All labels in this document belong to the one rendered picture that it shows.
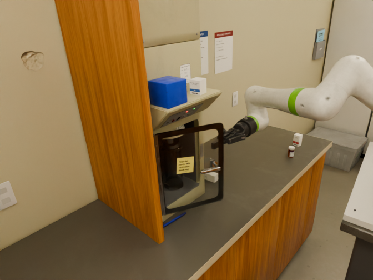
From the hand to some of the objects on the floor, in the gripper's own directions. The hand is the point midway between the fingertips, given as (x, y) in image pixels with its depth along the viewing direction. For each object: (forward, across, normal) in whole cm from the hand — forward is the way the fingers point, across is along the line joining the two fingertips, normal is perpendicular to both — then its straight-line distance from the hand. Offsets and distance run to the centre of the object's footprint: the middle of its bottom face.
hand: (217, 143), depth 124 cm
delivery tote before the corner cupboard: (-259, -18, +128) cm, 289 cm away
